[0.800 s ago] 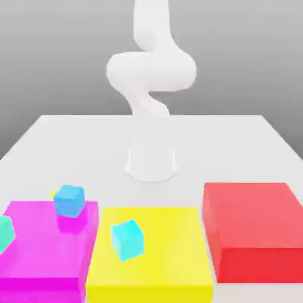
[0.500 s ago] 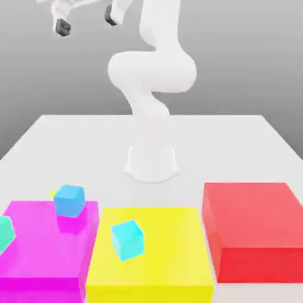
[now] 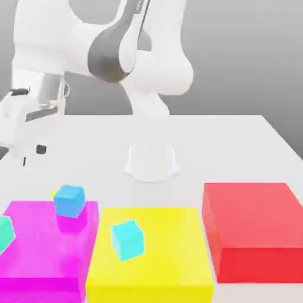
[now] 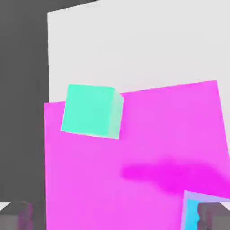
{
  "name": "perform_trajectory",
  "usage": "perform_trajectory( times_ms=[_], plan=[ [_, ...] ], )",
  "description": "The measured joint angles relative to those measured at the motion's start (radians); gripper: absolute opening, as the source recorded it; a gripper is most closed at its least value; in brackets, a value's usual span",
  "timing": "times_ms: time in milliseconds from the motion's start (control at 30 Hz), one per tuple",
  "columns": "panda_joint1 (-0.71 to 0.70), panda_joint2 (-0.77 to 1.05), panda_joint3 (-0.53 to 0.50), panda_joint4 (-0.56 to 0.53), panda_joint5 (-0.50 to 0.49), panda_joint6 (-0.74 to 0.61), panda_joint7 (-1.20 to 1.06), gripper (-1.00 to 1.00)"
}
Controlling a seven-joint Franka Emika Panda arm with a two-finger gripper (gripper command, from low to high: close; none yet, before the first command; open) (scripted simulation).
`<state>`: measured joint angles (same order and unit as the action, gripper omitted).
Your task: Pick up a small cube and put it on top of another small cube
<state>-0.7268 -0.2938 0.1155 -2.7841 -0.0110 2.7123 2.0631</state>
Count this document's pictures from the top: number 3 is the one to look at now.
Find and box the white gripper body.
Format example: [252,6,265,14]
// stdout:
[0,95,65,153]

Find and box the small blue cube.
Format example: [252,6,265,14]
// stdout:
[53,184,86,219]

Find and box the small green cube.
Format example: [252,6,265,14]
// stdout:
[0,215,17,256]

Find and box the small cyan cube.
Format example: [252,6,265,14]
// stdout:
[110,219,146,263]

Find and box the large magenta box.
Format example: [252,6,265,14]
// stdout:
[0,200,100,303]

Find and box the large yellow box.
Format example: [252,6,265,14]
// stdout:
[85,207,215,303]

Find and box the large red box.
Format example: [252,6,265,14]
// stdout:
[202,182,303,284]

